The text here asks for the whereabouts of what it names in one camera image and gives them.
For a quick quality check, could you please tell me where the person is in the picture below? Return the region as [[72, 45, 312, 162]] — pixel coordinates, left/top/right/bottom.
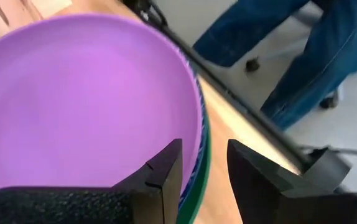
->
[[192, 0, 357, 130]]

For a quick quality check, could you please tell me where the purple plate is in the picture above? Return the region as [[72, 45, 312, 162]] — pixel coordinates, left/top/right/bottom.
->
[[0, 14, 203, 200]]

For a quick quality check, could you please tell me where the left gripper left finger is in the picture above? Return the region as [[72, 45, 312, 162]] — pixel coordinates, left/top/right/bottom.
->
[[0, 138, 184, 224]]

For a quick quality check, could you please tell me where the dark green plate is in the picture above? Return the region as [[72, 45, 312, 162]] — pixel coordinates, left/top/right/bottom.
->
[[177, 105, 212, 224]]

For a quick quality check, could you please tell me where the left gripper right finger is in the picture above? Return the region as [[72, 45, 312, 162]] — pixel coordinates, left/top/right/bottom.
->
[[227, 139, 357, 224]]

